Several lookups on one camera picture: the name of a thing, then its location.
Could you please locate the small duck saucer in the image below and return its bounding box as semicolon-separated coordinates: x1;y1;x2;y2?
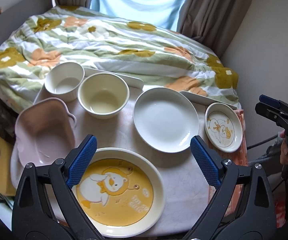
204;102;243;153

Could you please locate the pink plastic basin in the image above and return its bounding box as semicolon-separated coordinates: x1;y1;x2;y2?
14;97;77;168

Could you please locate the large yellow duck plate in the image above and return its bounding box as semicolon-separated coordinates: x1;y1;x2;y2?
72;147;166;238

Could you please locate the white round plate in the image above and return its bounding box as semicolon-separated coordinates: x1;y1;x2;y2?
133;87;199;153

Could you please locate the person's right hand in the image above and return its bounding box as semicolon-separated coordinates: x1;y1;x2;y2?
280;131;288;165

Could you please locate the white rectangular tray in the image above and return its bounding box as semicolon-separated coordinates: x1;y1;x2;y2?
83;67;144;90
179;90;238;111

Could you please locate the right brown curtain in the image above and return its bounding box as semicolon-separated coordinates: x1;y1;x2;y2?
177;0;252;57

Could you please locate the cream round bowl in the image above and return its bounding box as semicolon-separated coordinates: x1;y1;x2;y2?
77;73;130;119

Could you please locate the white ribbed ramekin bowl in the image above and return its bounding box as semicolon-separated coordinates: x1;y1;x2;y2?
44;62;85;102

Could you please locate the floral green orange duvet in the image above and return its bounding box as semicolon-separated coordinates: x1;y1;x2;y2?
0;6;240;112

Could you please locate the light blue window cloth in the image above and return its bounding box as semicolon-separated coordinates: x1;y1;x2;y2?
90;0;185;31

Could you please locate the grey headboard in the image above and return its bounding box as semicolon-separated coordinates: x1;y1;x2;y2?
0;0;53;45

